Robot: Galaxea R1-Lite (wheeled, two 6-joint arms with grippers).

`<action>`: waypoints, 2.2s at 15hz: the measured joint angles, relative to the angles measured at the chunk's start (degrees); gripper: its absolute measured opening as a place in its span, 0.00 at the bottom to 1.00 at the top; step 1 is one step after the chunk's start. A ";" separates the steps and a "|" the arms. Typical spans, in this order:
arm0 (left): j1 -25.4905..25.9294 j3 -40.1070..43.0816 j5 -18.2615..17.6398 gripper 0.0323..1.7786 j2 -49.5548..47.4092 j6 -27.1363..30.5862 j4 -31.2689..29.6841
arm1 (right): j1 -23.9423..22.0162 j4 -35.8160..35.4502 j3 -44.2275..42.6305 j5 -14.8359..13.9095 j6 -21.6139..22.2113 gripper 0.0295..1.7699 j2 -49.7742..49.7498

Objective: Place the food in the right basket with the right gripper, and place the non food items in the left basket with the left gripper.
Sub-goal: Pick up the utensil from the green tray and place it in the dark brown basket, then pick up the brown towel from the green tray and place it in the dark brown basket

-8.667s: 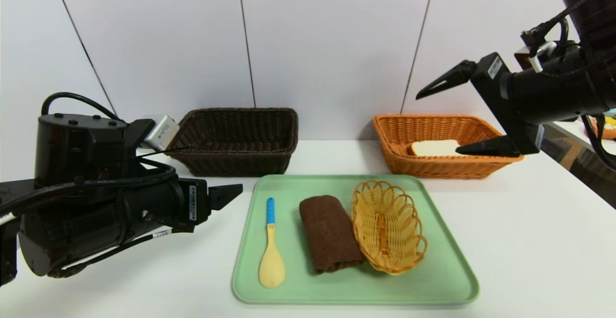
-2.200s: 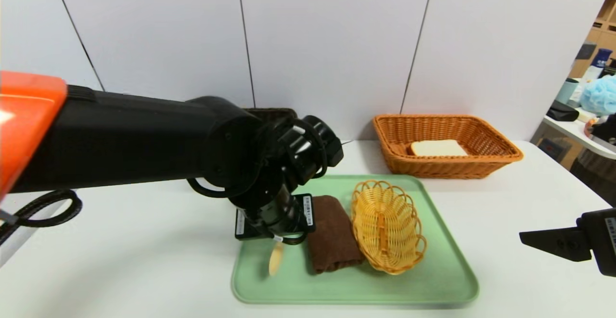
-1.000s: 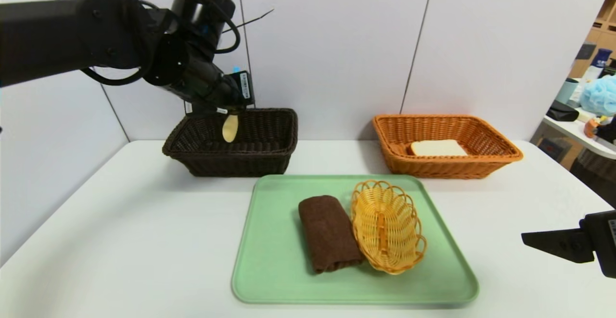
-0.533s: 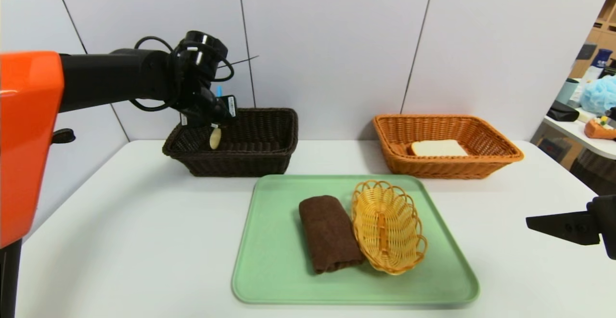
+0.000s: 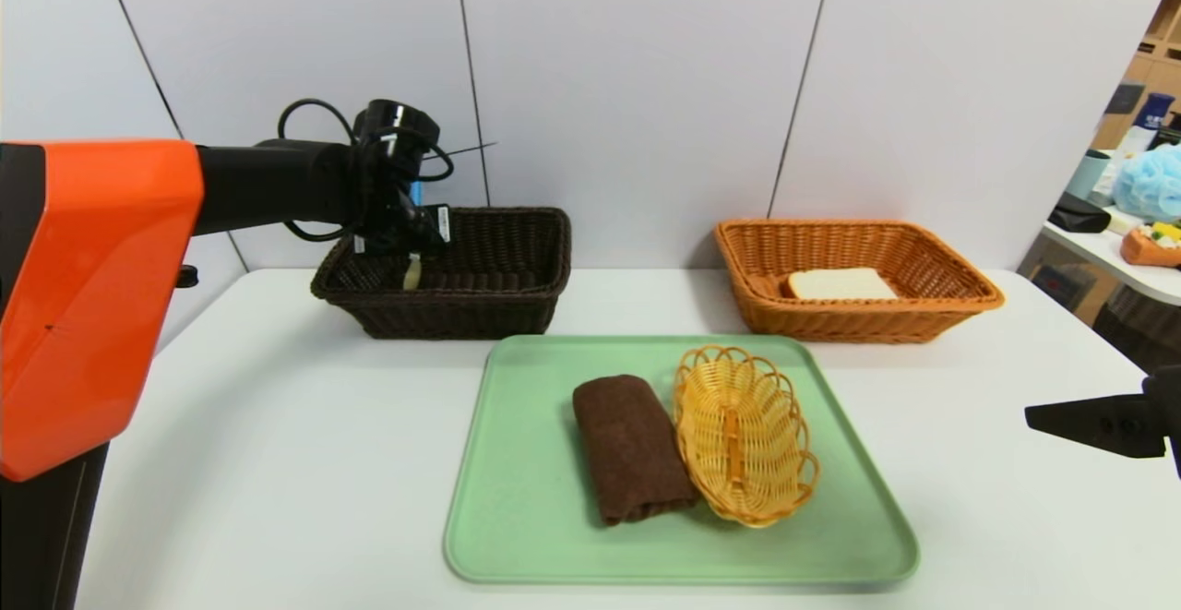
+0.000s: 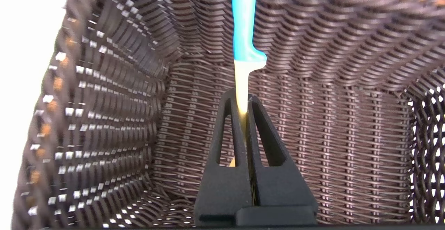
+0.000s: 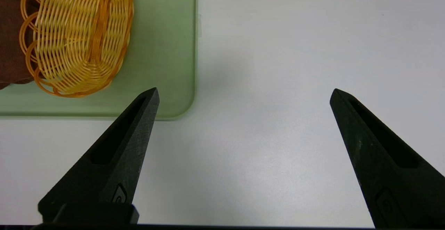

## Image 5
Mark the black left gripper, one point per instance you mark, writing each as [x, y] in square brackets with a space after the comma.
[403, 232]

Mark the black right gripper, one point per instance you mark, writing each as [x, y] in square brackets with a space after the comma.
[1174, 416]

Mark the slice of white bread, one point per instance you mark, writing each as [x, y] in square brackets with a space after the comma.
[840, 284]

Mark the brown towel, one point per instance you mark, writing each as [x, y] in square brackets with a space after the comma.
[632, 448]

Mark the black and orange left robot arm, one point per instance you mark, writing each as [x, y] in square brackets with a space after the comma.
[92, 296]

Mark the dark brown wicker basket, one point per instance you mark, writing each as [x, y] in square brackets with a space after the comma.
[498, 305]

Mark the orange bowl with toy food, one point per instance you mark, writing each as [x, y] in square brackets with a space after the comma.
[1144, 250]

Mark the orange wicker basket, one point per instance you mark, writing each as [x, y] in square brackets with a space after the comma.
[830, 319]

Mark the small yellow oval wicker basket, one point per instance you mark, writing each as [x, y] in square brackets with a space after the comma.
[743, 435]

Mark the thin black zip tie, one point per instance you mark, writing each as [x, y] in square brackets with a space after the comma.
[461, 150]

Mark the white side table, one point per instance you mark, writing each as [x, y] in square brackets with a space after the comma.
[1144, 285]

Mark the black pouch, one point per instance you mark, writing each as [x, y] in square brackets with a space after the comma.
[1078, 215]

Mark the light blue bath pouf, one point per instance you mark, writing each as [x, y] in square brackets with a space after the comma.
[1149, 181]

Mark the teal cup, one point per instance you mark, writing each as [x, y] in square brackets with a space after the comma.
[1081, 176]

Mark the blue and white bottle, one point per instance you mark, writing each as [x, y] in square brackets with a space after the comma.
[1144, 125]

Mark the light green plastic tray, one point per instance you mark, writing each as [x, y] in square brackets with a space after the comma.
[535, 536]

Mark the wooden shelf unit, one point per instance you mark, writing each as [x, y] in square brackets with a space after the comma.
[1158, 65]

